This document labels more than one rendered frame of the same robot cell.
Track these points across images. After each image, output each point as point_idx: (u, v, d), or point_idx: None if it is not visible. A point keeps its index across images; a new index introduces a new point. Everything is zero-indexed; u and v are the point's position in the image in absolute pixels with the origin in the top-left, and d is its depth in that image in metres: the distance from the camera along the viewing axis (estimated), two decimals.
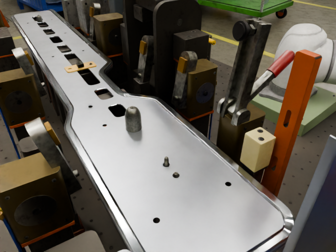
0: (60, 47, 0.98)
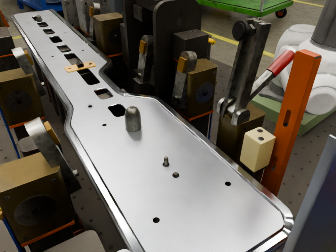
0: (60, 47, 0.98)
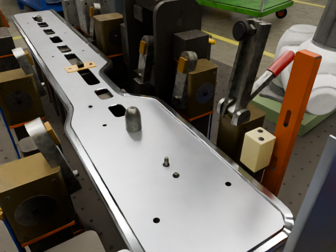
0: (60, 47, 0.98)
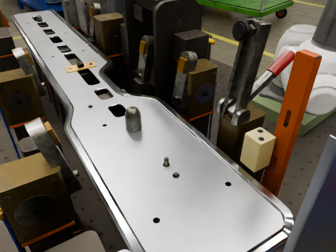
0: (60, 47, 0.98)
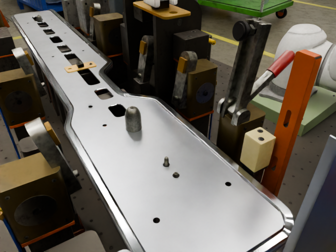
0: (60, 47, 0.98)
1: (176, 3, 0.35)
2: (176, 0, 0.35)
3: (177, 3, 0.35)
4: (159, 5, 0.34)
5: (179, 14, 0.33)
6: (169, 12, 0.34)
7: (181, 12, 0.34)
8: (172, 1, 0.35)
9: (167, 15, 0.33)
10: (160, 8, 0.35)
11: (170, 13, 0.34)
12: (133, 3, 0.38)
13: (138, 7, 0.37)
